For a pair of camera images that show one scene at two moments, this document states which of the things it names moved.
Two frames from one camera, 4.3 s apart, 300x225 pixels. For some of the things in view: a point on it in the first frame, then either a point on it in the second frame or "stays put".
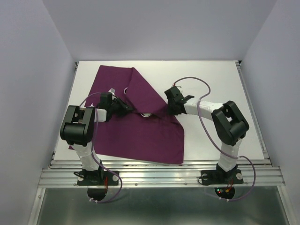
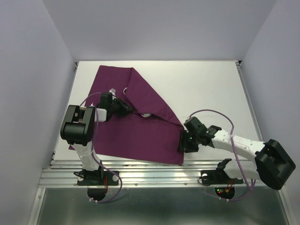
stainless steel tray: [144, 115] stays put
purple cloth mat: [147, 132] stays put
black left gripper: [124, 108] stays put
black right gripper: [170, 111] to [183, 144]
